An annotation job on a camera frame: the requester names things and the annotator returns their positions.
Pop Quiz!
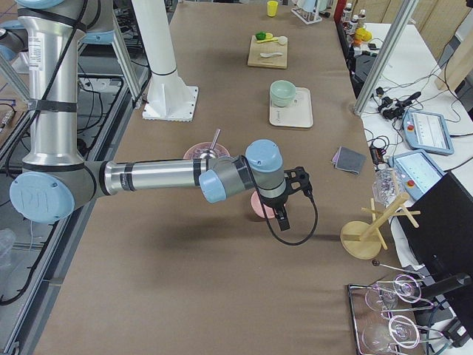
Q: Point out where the pink bowl with ice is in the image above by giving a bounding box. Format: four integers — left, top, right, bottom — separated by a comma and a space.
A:
183, 142, 231, 159

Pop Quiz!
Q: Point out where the wine glass rack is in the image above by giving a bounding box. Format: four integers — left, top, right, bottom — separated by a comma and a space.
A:
347, 260, 466, 355

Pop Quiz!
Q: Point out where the wooden mug tree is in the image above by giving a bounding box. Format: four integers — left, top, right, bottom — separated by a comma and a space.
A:
340, 173, 421, 260

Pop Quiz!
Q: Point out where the grey folded cloth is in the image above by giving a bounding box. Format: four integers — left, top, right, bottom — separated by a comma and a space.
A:
332, 146, 367, 175

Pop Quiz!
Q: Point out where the yellow cup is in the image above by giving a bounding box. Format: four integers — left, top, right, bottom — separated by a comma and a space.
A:
267, 0, 279, 17

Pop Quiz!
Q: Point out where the blue teach pendant far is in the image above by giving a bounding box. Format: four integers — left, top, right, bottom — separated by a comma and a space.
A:
403, 110, 455, 156

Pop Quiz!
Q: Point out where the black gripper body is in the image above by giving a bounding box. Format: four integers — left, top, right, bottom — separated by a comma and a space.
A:
259, 166, 310, 219

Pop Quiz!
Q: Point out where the aluminium frame post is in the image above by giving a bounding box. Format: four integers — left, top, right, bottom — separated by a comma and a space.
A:
353, 0, 419, 117

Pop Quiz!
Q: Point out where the blue teach pendant near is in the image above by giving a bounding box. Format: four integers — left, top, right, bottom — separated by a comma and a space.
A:
389, 149, 446, 200

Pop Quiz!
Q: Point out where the black monitor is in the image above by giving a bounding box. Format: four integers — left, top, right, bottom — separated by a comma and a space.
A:
398, 173, 472, 333

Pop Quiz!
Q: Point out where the cream rabbit tray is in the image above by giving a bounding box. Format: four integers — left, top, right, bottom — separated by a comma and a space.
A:
269, 87, 313, 129

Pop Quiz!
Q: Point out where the blue teach pendant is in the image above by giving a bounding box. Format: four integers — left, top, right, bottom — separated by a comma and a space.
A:
403, 110, 455, 156
389, 149, 446, 200

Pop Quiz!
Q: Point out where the green bowl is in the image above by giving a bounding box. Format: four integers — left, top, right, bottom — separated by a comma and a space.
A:
270, 80, 296, 107

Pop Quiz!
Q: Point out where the white steamed bun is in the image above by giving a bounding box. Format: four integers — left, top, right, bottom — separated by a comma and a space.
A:
277, 36, 288, 45

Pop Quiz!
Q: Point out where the small pink bowl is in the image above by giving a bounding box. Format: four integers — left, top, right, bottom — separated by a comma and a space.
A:
251, 192, 275, 219

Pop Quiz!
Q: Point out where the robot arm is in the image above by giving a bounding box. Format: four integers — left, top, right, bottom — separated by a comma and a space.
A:
10, 1, 313, 230

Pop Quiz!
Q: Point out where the bamboo cutting board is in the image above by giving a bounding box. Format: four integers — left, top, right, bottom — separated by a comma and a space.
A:
247, 35, 288, 70

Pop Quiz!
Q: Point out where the white ceramic spoon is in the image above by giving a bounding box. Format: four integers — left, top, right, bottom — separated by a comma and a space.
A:
259, 52, 283, 58

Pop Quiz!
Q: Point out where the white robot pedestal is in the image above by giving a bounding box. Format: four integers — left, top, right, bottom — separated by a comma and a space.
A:
132, 0, 199, 122

